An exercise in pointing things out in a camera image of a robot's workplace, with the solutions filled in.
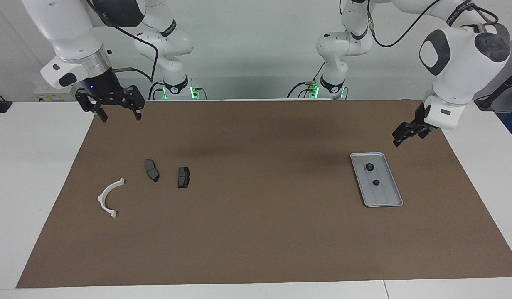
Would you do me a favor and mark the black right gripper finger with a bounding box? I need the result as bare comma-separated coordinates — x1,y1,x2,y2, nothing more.
75,88,108,123
119,85,145,122

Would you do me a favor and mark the silver metal tray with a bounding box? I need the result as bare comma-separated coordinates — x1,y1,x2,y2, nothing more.
350,152,404,208

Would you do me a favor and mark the dark grey curved brake pad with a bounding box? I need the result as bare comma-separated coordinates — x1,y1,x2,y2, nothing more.
144,159,160,183

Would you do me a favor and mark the dark grey rectangular brake pad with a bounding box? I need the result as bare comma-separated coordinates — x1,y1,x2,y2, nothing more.
177,167,191,189

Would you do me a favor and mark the black table clamp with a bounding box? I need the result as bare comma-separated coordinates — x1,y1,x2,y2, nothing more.
0,87,12,113

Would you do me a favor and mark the brown table mat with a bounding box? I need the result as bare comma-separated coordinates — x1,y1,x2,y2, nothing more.
16,99,512,289

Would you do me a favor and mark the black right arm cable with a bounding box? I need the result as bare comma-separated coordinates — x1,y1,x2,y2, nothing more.
111,23,159,82

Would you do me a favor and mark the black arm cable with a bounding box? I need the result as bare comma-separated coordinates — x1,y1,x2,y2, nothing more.
364,0,500,47
111,23,159,82

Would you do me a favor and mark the white wall socket box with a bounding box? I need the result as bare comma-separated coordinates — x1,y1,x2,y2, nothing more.
34,81,80,102

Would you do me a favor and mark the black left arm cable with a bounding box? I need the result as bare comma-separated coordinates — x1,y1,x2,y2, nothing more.
364,0,500,47

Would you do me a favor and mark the white curved plastic bracket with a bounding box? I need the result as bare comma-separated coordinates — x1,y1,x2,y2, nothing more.
97,178,126,219

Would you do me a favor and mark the black left base cable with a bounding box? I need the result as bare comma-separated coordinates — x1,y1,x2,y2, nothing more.
286,62,327,99

